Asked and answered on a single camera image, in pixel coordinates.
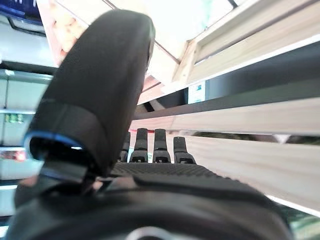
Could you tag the wooden crate with pumpkins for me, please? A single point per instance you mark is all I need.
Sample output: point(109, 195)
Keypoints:
point(250, 117)

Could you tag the wooden slatted crate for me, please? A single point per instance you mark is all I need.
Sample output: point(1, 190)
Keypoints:
point(250, 32)

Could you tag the green striped pumpkin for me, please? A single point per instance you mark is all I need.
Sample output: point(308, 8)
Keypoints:
point(305, 225)

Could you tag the blue plastic shopping basket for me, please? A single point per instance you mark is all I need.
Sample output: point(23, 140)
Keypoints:
point(17, 7)

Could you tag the green white napa cabbage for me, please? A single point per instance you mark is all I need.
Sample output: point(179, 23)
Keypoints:
point(207, 15)

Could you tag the wooden display shelf dark frame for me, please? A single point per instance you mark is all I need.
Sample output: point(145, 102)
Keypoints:
point(250, 82)

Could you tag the small white shelf label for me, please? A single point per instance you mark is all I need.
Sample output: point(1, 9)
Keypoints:
point(197, 92)

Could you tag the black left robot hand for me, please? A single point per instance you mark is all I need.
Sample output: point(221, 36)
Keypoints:
point(100, 87)

